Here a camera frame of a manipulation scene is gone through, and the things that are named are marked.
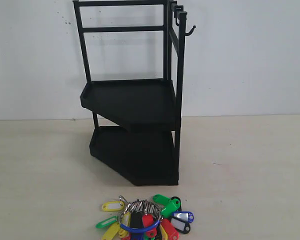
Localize silver key tag rings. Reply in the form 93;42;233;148
118;195;163;221

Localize green key tag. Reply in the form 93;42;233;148
95;216;118;229
152;194;181;218

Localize yellow key tag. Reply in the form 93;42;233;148
101;200;125;212
101;222;120;240

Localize black key tag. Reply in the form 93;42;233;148
170;217;191;234
129;211;143;229

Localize blue key tag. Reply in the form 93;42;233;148
171;211;195;223

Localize black two-tier metal rack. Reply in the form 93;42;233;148
73;0;191;186

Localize black metal hook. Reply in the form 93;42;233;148
184;25;197;37

